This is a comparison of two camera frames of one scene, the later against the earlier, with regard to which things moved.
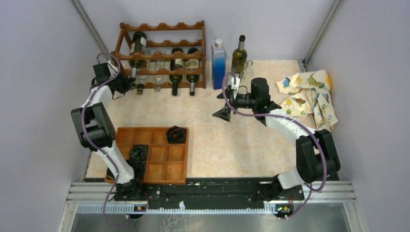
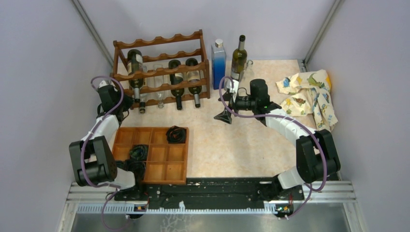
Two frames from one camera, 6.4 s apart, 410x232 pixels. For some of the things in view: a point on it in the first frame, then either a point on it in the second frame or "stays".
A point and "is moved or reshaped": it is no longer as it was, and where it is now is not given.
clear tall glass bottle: [249, 71] stays
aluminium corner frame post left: [92, 27] stays
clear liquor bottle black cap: [146, 65] → [143, 96]
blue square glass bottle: [219, 59] stays
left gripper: [128, 83] → [129, 101]
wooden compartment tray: [167, 161] stays
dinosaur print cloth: [308, 94] stays
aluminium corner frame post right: [303, 64] stays
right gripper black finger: [224, 113] stays
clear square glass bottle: [159, 79] is moved or reshaped
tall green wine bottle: [239, 57] stays
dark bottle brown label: [138, 45] → [135, 65]
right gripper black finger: [228, 94] stays
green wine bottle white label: [176, 64] → [177, 93]
